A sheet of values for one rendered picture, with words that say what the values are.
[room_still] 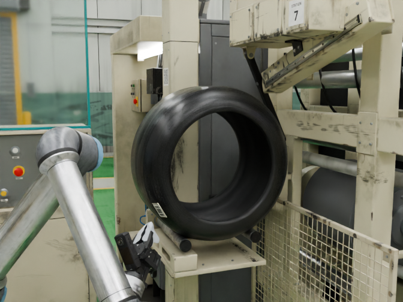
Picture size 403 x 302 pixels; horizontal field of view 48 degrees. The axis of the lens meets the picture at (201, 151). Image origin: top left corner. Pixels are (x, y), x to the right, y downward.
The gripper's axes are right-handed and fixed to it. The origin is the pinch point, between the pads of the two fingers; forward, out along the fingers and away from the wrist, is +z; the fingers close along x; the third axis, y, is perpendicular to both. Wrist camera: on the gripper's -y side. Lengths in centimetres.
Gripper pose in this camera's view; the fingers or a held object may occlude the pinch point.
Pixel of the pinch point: (148, 223)
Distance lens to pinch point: 150.3
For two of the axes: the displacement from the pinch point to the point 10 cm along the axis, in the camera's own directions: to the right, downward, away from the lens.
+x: 8.0, -2.7, -5.3
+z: 2.3, -6.8, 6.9
